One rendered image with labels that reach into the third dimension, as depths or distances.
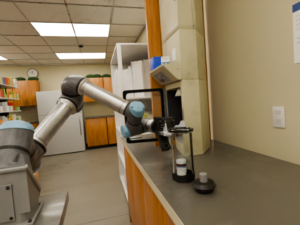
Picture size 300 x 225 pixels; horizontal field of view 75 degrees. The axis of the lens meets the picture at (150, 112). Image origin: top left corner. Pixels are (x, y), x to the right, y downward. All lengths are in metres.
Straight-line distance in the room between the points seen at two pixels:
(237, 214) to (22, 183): 0.65
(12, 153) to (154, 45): 1.19
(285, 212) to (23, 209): 0.78
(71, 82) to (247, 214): 0.92
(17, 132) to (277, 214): 0.88
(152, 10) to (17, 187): 1.42
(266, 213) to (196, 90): 0.77
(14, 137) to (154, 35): 1.18
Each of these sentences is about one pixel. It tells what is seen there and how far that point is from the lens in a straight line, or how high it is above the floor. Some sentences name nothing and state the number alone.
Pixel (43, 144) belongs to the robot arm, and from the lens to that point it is 0.99.
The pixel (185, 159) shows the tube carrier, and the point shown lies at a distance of 0.86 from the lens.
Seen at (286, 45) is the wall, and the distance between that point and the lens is 1.24.
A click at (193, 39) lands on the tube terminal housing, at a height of 1.65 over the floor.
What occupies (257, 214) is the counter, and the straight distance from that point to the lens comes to 0.72.
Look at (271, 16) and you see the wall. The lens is 1.34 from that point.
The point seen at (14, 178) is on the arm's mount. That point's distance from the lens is 0.74.
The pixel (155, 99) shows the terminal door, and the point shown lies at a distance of 1.48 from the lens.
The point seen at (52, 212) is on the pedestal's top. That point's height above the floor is 0.94.
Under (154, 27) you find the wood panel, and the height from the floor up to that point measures 1.86.
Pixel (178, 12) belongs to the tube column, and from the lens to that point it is 1.32.
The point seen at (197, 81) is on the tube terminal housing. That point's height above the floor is 1.39.
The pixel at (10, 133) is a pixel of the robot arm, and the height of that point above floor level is 1.22.
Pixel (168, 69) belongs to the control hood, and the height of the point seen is 1.47.
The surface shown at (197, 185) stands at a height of 0.97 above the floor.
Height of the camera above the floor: 1.29
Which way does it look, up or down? 3 degrees down
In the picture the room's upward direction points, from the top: 4 degrees counter-clockwise
